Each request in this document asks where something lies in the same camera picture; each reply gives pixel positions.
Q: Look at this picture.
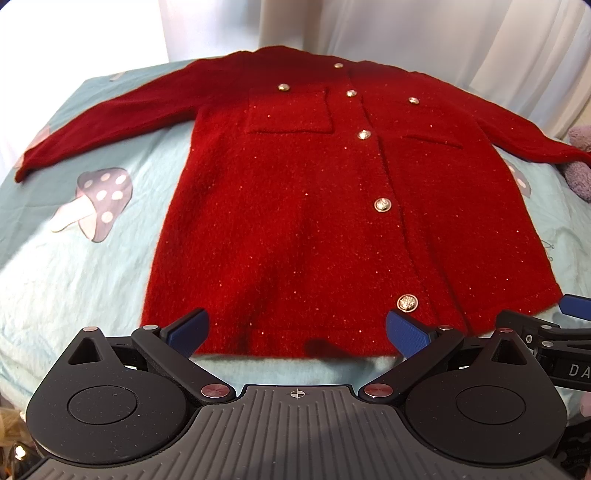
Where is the red knit cardigan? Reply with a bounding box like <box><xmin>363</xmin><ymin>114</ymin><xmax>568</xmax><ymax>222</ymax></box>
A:
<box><xmin>15</xmin><ymin>47</ymin><xmax>590</xmax><ymax>358</ymax></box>

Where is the purple plush toy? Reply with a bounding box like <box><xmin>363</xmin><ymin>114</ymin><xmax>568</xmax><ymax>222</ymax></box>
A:
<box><xmin>560</xmin><ymin>125</ymin><xmax>591</xmax><ymax>203</ymax></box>

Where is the light blue mushroom bedsheet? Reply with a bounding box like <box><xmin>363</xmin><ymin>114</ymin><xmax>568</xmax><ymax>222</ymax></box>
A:
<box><xmin>1</xmin><ymin>61</ymin><xmax>590</xmax><ymax>410</ymax></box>

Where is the white curtain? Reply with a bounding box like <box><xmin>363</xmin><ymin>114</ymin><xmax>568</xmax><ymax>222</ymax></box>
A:
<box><xmin>160</xmin><ymin>0</ymin><xmax>590</xmax><ymax>136</ymax></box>

